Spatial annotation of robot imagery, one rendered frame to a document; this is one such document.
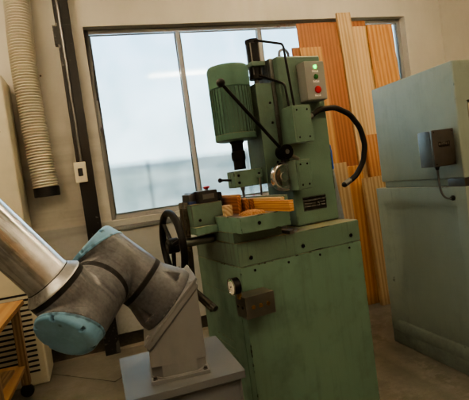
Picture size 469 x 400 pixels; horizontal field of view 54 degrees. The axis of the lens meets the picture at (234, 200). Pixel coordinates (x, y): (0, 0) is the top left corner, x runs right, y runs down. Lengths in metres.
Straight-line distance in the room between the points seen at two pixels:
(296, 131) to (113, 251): 0.96
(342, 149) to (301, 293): 1.86
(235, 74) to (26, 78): 1.54
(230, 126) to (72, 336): 1.09
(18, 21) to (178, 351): 2.42
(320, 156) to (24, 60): 1.90
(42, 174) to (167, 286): 1.89
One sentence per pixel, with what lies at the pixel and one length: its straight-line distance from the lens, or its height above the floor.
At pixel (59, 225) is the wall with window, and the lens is 3.19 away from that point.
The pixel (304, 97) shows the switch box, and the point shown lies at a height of 1.34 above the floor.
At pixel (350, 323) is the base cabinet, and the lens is 2.05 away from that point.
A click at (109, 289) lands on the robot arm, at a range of 1.16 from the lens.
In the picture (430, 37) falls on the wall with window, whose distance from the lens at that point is 4.36.
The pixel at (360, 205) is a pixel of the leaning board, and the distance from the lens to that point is 3.43.
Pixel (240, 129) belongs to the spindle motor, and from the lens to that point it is 1.89.
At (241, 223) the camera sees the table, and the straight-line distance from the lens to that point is 1.65.
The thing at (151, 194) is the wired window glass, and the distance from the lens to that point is 3.28.
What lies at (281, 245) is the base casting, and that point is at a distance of 1.80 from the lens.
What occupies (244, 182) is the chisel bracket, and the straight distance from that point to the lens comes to 1.93.
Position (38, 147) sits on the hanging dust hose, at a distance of 3.02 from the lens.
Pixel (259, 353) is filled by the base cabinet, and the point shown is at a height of 0.38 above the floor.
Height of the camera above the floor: 1.05
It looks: 3 degrees down
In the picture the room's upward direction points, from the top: 8 degrees counter-clockwise
